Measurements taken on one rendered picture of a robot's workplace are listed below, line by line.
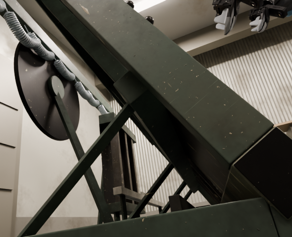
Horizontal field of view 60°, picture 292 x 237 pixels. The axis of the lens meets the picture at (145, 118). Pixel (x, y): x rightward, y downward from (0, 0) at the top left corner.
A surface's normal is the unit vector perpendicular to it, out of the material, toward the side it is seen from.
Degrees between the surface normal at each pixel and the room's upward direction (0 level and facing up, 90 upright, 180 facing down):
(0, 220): 90
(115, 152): 90
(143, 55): 90
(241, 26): 90
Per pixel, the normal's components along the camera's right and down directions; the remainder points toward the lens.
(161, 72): -0.25, -0.37
